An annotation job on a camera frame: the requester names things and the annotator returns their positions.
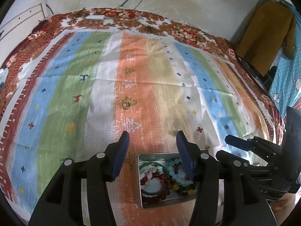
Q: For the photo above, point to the mustard yellow hanging cloth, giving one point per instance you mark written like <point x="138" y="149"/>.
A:
<point x="265" y="35"/>

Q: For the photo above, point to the striped printed blanket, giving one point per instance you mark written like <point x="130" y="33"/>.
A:
<point x="70" y="87"/>

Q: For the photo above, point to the green jade bangle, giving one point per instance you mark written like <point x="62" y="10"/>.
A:
<point x="152" y="163"/>

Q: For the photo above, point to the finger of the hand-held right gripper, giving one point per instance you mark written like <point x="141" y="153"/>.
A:
<point x="258" y="146"/>
<point x="223" y="155"/>

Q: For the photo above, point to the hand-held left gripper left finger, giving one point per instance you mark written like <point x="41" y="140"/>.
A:
<point x="121" y="155"/>

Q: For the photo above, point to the brown floral bedsheet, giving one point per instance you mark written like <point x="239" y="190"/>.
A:
<point x="188" y="31"/>

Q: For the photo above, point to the blue printed curtain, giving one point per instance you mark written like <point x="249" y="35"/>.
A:
<point x="287" y="80"/>

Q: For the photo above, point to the person's right forearm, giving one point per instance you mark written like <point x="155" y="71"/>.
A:
<point x="287" y="207"/>

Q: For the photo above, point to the silver metal tin box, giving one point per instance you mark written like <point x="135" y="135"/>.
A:
<point x="155" y="157"/>

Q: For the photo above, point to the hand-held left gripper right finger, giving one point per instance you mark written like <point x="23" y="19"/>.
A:
<point x="185" y="155"/>

